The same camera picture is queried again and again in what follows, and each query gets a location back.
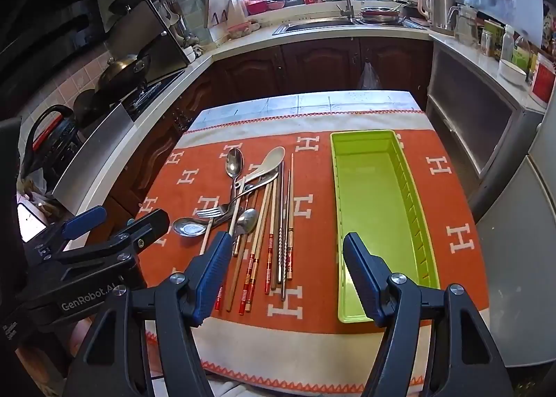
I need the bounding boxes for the grey frosted cabinet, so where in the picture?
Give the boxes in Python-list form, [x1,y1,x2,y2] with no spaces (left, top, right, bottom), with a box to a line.
[426,34,548,206]

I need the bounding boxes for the orange printed blanket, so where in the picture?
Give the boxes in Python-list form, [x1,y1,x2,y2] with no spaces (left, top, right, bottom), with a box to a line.
[134,110,483,397]

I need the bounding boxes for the white ceramic spoon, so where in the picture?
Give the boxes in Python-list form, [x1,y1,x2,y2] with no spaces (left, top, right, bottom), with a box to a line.
[244,146,287,184]

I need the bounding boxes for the black range hood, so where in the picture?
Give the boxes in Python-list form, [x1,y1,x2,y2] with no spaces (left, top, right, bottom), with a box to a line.
[0,0,157,89]

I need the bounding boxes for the white bowl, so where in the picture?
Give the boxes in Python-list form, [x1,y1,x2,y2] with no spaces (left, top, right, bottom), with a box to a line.
[497,59,528,86]

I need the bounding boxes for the steel fork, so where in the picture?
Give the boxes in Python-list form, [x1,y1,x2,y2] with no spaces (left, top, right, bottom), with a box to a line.
[196,177,279,220]

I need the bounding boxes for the steel soup spoon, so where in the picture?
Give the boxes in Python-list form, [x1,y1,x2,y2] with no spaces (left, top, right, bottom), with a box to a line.
[173,206,237,237]

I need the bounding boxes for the clear plastic bottle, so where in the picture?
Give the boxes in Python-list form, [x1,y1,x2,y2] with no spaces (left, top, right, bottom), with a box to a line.
[500,24,517,63]

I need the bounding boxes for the stack of steel dishes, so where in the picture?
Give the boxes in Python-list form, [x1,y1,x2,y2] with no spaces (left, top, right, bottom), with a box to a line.
[360,6,407,25]

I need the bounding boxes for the wooden cutting board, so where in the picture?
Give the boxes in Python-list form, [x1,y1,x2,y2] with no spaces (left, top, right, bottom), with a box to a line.
[204,0,246,43]

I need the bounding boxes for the pale checked table cover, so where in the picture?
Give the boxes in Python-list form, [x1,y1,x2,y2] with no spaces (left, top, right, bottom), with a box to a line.
[191,90,424,132]

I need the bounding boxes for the steel kettle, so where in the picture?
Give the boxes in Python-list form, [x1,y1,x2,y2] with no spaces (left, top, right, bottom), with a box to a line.
[418,0,455,30]

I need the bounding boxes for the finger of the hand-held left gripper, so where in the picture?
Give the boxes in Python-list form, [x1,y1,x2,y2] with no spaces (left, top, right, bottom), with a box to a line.
[32,206,107,254]
[56,208,171,268]

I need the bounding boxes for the green tin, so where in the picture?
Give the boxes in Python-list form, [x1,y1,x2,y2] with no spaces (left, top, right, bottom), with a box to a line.
[478,20,500,58]

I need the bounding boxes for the steel side sheet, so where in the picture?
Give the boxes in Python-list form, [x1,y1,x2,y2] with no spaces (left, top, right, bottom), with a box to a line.
[52,104,135,215]

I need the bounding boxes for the hanging plastic bag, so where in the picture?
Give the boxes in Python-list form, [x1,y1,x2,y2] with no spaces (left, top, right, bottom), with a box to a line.
[357,60,383,91]

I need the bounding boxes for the dark wood kitchen cabinets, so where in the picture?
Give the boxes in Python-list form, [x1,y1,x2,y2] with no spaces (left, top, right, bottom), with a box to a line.
[106,38,435,224]

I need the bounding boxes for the gas stove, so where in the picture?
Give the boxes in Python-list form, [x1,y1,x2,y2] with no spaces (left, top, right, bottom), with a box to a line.
[124,69,187,122]

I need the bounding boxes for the clear food container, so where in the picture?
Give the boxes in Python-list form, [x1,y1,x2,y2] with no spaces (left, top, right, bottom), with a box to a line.
[226,21,261,39]

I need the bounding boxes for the grey refrigerator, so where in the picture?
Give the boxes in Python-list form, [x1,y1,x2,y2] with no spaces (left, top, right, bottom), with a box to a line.
[473,0,556,367]

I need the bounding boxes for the glass pitcher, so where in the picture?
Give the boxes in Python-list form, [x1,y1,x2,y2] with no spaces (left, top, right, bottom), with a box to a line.
[447,3,479,46]

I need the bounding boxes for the small steel spoon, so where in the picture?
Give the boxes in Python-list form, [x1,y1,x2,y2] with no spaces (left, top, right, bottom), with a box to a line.
[237,182,257,206]

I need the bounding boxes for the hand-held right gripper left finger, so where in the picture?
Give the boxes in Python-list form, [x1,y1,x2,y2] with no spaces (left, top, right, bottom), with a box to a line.
[74,231,233,397]

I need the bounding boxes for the bundle of wooden chopsticks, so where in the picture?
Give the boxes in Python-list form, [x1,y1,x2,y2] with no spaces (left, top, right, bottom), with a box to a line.
[199,153,297,315]

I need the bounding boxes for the green plastic tray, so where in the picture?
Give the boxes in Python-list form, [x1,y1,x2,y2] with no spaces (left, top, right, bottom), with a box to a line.
[329,129,440,324]

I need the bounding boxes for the red canister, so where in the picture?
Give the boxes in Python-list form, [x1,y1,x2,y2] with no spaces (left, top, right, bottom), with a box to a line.
[530,51,556,106]

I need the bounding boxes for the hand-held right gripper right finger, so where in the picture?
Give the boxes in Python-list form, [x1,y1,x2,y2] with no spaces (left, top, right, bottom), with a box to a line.
[342,232,515,397]

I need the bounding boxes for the steel sink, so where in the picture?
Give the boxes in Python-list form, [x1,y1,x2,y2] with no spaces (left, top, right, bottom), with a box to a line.
[273,17,428,36]

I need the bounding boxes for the green label bottle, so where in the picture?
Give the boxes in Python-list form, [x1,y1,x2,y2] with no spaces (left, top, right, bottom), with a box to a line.
[512,32,533,76]

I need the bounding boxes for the steel splash guard panel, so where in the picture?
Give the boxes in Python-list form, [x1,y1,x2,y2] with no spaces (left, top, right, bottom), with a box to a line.
[108,0,192,76]

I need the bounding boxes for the black electric cooker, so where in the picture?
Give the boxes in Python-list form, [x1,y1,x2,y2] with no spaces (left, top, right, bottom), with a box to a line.
[19,105,83,183]

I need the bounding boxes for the dark wok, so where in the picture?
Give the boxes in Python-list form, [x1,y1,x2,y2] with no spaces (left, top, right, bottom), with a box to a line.
[96,54,153,96]

